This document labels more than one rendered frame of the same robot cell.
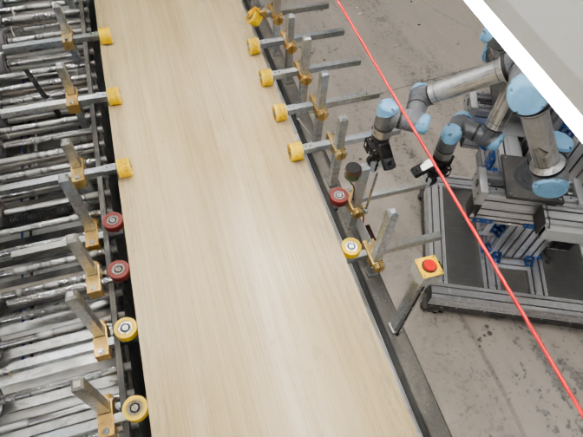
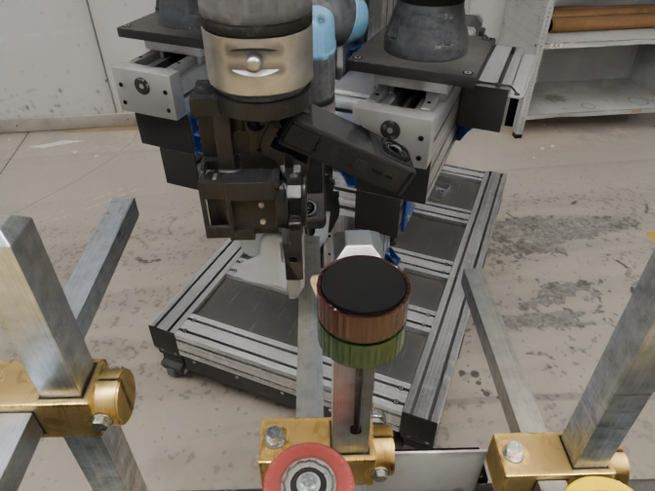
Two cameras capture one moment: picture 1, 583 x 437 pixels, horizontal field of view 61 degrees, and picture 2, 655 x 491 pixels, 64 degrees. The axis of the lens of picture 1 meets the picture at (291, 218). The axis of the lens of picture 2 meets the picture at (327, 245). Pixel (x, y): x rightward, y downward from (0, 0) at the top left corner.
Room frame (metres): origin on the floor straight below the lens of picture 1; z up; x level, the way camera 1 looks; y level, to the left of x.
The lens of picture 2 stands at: (1.18, 0.02, 1.35)
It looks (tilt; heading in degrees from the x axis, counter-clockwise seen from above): 38 degrees down; 288
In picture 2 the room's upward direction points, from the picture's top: straight up
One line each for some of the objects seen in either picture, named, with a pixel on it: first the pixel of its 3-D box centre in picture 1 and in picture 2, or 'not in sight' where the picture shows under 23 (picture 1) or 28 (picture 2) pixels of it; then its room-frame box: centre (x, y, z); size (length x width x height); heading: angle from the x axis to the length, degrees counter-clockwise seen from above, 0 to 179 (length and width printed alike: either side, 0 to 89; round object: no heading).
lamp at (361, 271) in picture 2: (350, 185); (357, 385); (1.23, -0.23, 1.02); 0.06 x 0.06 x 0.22; 20
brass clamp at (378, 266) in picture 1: (373, 256); (556, 465); (1.03, -0.35, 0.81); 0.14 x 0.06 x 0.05; 20
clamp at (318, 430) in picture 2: (352, 203); (327, 453); (1.27, -0.26, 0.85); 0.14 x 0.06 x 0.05; 20
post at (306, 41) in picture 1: (304, 77); not in sight; (1.95, -0.02, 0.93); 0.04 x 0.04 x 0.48; 20
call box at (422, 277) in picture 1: (426, 271); not in sight; (0.77, -0.44, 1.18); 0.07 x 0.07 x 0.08; 20
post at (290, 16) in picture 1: (289, 55); not in sight; (2.19, 0.07, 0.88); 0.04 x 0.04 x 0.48; 20
